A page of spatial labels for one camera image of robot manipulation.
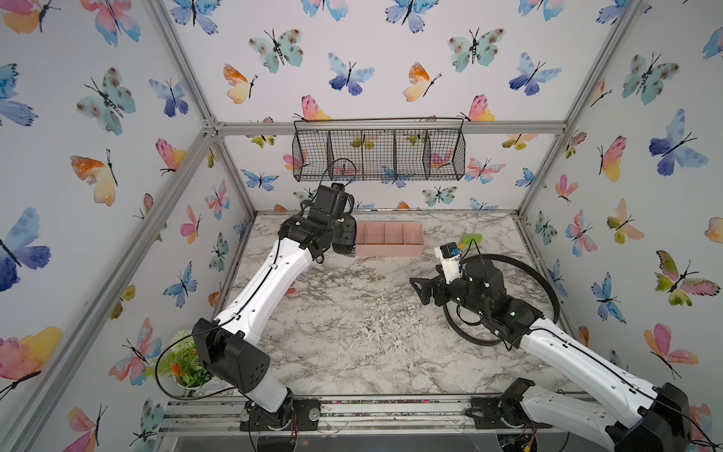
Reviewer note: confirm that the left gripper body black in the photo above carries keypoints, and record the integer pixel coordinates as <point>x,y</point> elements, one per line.
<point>330,231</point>

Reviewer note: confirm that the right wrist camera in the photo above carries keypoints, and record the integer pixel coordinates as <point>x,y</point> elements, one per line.
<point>449,256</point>

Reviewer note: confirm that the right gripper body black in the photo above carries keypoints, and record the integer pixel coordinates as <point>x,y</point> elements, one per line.
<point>459,295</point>

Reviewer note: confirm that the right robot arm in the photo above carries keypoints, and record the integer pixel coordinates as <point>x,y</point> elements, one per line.
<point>624,412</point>

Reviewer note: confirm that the black belt coil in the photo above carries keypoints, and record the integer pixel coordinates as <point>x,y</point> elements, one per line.
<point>521,286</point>

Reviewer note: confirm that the black wire wall basket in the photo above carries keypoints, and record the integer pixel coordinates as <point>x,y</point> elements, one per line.
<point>378,150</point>

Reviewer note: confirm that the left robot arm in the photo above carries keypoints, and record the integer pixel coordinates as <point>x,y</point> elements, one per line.
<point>227,346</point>

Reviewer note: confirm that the pink compartment storage tray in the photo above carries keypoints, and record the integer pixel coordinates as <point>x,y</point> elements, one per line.
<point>390,239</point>

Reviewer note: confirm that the potted artificial flower plant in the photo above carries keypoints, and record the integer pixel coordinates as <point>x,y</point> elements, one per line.
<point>181,363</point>

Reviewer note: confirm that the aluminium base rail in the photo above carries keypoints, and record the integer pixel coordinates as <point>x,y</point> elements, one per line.
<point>347,415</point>

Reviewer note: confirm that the green yellow toy shovel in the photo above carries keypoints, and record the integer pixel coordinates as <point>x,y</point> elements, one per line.
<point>470,241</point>

